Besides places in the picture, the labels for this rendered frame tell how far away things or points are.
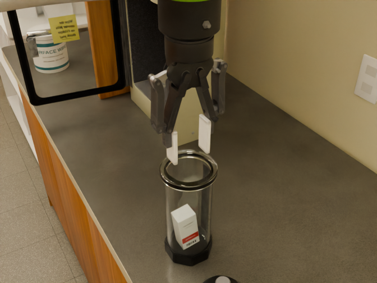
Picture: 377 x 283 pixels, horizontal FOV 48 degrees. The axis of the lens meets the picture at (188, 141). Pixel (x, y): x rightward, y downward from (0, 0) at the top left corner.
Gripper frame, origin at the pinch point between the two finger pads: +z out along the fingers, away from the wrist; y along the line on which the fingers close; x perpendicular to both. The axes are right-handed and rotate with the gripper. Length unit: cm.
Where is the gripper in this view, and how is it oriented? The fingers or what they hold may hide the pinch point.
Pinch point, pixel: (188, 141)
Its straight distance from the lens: 74.7
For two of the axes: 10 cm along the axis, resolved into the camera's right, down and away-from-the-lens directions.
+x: 5.0, 5.1, -7.0
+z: -0.1, 8.1, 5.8
